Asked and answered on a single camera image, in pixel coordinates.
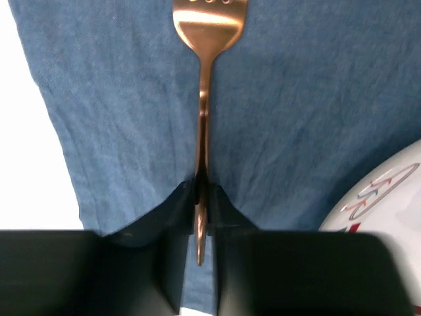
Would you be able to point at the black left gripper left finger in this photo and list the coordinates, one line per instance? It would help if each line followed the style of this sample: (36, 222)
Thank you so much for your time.
(138, 270)

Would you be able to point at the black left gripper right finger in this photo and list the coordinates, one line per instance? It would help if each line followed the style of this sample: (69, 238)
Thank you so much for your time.
(268, 272)

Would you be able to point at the white plate with green rim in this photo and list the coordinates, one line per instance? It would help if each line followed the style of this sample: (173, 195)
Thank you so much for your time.
(385, 201)

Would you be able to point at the blue cloth placemat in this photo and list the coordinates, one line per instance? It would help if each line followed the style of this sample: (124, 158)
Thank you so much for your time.
(313, 96)

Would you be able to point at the copper fork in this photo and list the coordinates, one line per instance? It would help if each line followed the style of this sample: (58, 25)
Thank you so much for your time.
(208, 28)

